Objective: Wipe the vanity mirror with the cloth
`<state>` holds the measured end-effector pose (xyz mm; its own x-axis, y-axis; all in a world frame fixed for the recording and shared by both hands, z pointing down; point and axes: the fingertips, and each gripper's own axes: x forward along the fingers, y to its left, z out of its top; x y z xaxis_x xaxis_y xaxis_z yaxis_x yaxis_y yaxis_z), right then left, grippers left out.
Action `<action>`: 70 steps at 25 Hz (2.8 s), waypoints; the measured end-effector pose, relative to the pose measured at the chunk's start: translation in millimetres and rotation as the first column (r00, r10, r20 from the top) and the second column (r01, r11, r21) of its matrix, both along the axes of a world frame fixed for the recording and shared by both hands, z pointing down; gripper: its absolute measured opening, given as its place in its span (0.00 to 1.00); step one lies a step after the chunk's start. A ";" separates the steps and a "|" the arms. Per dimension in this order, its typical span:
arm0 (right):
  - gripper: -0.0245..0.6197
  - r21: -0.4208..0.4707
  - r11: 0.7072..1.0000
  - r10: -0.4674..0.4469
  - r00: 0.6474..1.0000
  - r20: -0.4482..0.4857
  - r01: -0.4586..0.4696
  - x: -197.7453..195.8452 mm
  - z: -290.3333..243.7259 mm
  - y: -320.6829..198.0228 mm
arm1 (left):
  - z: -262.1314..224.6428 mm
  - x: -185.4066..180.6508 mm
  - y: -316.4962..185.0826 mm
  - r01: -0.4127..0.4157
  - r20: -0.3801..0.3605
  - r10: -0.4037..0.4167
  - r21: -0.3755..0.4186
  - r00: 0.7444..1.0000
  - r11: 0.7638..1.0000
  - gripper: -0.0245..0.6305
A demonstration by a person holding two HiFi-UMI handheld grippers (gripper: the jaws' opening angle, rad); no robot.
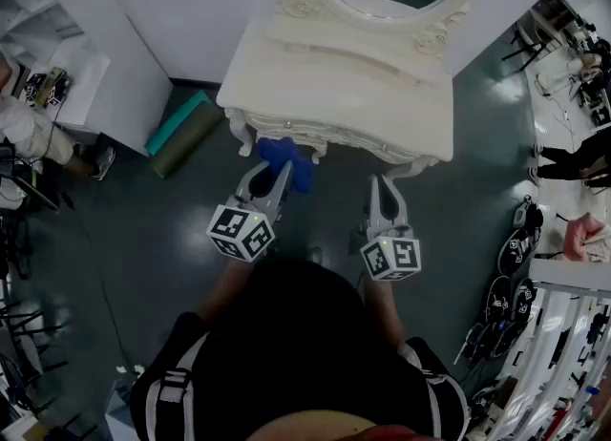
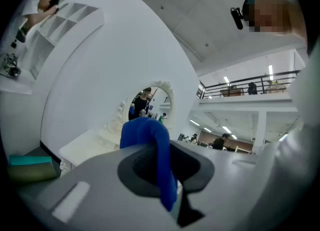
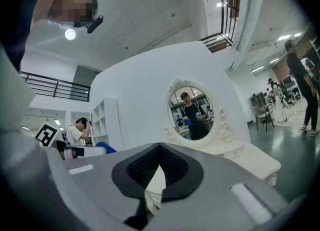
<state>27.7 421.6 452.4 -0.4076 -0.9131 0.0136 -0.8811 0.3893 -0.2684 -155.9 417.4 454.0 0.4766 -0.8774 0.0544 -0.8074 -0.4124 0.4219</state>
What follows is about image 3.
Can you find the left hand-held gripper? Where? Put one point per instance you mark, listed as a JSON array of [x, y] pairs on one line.
[[46, 135]]

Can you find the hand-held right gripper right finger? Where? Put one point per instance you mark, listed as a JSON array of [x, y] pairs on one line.
[[212, 200]]

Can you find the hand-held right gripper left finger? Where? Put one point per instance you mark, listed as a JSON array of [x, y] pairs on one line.
[[100, 187]]

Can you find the blue cloth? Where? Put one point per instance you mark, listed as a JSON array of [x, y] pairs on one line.
[[106, 147]]

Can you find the ornate white oval mirror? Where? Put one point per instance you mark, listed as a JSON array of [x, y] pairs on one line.
[[195, 115]]

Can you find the white table top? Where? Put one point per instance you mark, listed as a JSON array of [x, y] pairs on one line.
[[255, 161]]

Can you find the white shelf unit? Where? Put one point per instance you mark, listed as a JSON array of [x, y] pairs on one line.
[[111, 125]]

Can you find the black metal railing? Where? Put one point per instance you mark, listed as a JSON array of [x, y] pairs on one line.
[[221, 0], [57, 87]]

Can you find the grey chair with black legs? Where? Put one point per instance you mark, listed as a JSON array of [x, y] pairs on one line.
[[262, 115]]

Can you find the grey cubby shelf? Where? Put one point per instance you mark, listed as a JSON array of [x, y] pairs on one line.
[[257, 100]]

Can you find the round ceiling lamp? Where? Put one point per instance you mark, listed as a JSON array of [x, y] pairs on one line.
[[70, 34]]

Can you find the person's black shirt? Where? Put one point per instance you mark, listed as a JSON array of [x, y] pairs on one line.
[[17, 40]]

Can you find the person's face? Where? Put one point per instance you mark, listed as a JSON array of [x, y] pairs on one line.
[[70, 7]]

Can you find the black head camera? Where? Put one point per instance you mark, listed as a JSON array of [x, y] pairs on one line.
[[95, 23]]

